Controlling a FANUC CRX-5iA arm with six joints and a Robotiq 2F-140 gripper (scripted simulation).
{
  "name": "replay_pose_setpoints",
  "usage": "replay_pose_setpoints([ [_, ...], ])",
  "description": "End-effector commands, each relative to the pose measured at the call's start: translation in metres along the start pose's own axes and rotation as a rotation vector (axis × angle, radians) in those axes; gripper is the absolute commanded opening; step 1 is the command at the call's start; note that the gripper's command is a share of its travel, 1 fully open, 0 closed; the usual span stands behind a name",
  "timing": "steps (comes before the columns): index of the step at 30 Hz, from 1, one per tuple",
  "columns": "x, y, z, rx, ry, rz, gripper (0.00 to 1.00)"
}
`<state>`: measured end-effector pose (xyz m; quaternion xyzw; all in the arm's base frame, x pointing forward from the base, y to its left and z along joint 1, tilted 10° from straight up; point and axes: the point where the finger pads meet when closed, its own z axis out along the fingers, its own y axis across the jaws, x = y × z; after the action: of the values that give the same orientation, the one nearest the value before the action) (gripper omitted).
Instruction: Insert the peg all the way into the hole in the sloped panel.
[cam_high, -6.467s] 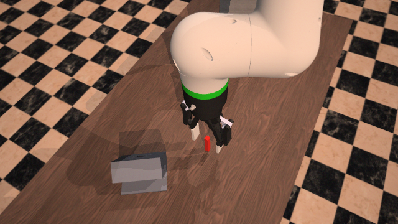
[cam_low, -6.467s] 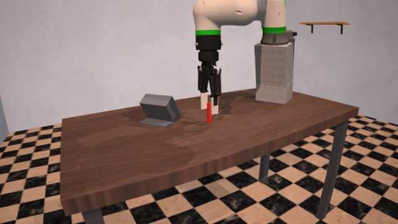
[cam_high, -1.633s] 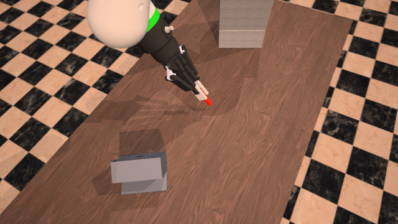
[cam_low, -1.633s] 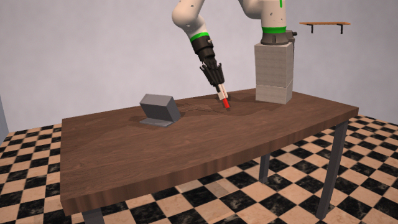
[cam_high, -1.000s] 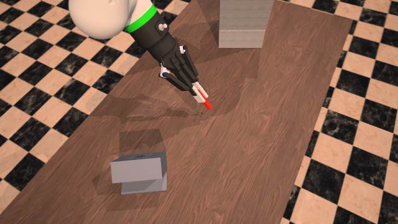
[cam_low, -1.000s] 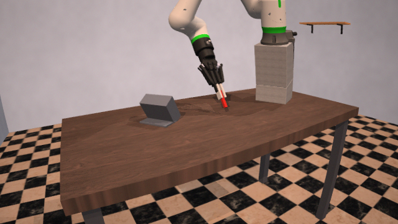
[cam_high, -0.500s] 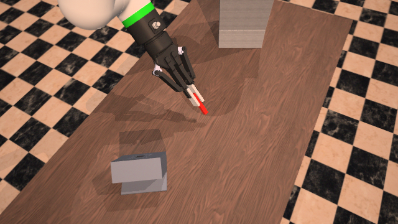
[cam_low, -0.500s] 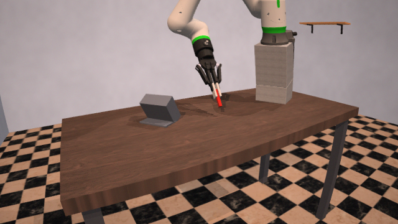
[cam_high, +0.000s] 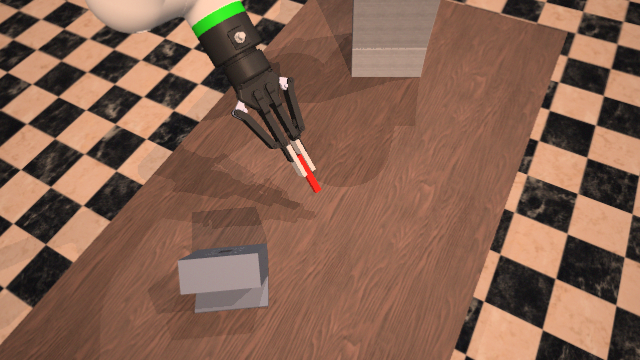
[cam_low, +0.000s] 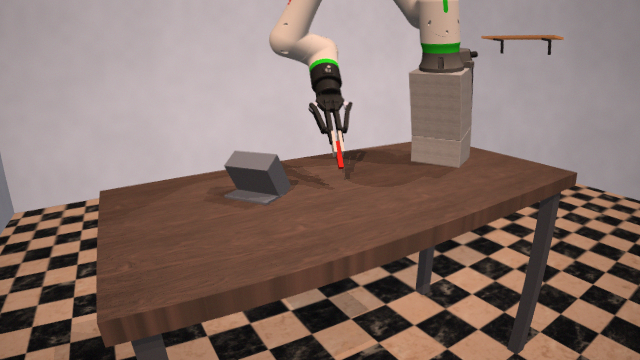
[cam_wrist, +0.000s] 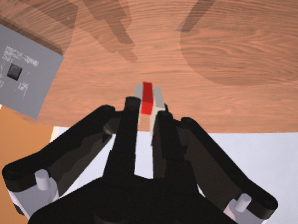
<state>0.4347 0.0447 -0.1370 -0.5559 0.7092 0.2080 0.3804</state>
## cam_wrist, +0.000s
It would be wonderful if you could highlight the red peg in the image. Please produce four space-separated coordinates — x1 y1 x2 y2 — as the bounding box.
141 82 153 115

